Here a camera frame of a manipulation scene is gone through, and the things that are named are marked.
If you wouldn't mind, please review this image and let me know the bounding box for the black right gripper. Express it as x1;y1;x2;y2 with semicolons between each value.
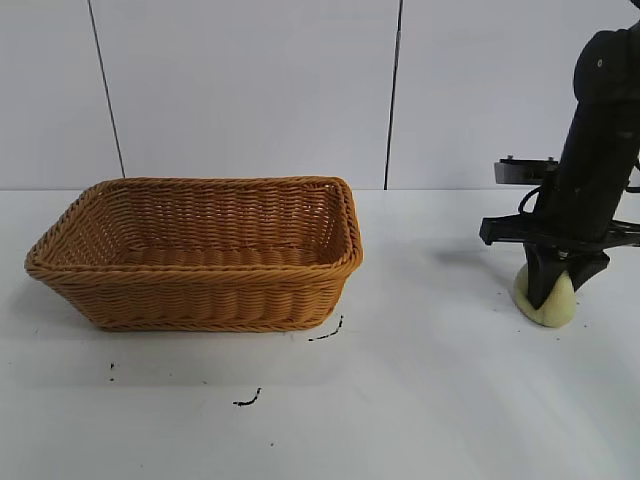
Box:
479;97;640;310

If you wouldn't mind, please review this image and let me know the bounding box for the pale yellow egg yolk pastry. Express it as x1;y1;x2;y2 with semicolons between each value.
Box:
511;267;579;330

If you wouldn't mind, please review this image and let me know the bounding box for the woven brown wicker basket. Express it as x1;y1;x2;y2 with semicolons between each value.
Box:
25;174;365;334

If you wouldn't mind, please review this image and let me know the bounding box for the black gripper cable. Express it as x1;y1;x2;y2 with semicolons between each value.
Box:
517;185;545;217

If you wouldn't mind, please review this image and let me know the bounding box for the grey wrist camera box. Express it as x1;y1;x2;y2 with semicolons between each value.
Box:
493;155;560;185

